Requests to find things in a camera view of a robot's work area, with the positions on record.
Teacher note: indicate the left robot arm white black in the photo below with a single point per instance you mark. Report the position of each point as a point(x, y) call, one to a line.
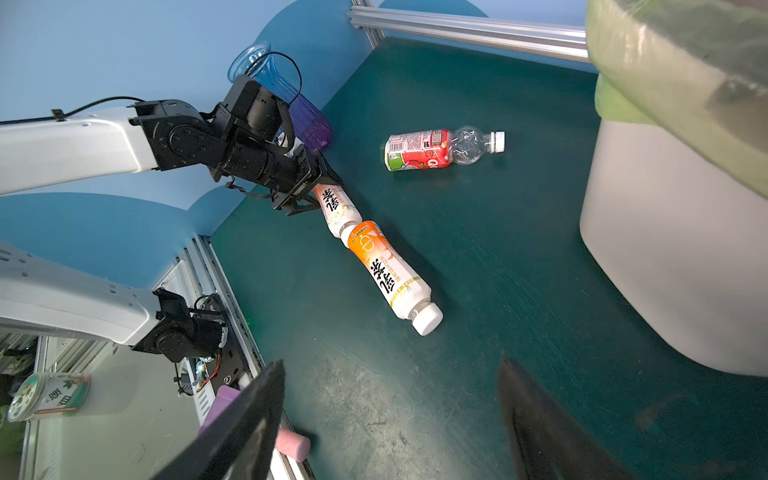
point(237, 140)

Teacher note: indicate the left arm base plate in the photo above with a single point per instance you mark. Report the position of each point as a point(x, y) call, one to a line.
point(228, 367)

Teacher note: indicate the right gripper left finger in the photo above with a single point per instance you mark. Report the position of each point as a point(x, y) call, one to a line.
point(239, 444)

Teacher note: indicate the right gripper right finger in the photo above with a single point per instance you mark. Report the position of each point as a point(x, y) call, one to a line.
point(545, 441)

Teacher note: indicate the green lidded tub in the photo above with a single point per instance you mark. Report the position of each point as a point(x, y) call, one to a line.
point(46, 394)

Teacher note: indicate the purple plastic vase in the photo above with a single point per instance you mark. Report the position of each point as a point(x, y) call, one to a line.
point(258, 61)

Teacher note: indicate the orange label white bottle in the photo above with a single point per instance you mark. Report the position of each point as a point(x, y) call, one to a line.
point(406, 292)

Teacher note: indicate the white trash bin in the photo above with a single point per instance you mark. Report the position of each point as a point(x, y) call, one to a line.
point(683, 242)

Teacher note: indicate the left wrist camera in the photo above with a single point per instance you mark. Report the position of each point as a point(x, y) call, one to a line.
point(254, 108)

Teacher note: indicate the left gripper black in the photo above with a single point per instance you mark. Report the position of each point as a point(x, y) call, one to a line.
point(289, 180)

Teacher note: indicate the red label clear bottle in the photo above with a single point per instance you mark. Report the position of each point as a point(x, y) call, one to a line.
point(440, 148)

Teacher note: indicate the green bin liner bag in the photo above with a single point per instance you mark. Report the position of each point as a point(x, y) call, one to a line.
point(698, 69)

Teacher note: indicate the aluminium frame rear rail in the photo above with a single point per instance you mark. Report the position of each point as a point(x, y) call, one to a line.
point(557, 42)

